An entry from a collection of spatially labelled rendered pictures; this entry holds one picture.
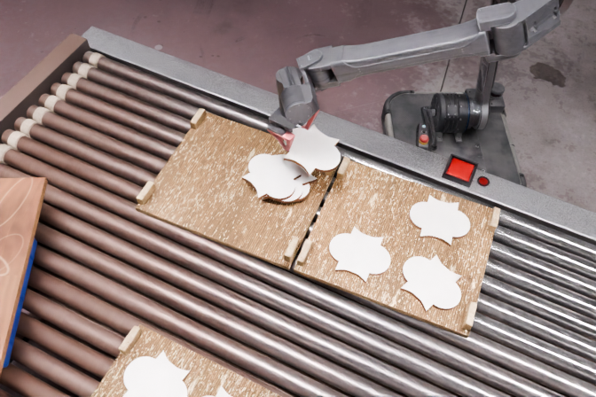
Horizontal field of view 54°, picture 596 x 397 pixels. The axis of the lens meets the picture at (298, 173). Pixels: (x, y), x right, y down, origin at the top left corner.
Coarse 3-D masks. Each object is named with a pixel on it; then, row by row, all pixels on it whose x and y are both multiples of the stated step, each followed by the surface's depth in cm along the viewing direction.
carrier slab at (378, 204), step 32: (352, 192) 148; (384, 192) 149; (416, 192) 149; (320, 224) 143; (352, 224) 143; (384, 224) 143; (480, 224) 144; (320, 256) 138; (448, 256) 138; (480, 256) 139; (352, 288) 133; (384, 288) 133; (480, 288) 134; (448, 320) 129
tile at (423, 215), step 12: (420, 204) 146; (432, 204) 146; (444, 204) 146; (456, 204) 146; (420, 216) 144; (432, 216) 144; (444, 216) 144; (456, 216) 144; (420, 228) 142; (432, 228) 142; (444, 228) 142; (456, 228) 142; (468, 228) 142; (444, 240) 140
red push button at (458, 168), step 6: (456, 162) 156; (462, 162) 156; (450, 168) 155; (456, 168) 155; (462, 168) 155; (468, 168) 155; (450, 174) 154; (456, 174) 154; (462, 174) 154; (468, 174) 154; (468, 180) 153
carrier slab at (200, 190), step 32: (192, 128) 159; (224, 128) 160; (192, 160) 153; (224, 160) 153; (160, 192) 147; (192, 192) 147; (224, 192) 147; (256, 192) 148; (320, 192) 148; (192, 224) 142; (224, 224) 142; (256, 224) 142; (288, 224) 142; (256, 256) 138
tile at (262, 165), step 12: (264, 156) 149; (252, 168) 147; (264, 168) 147; (276, 168) 147; (288, 168) 147; (252, 180) 144; (264, 180) 145; (276, 180) 145; (288, 180) 145; (264, 192) 142; (276, 192) 142; (288, 192) 143
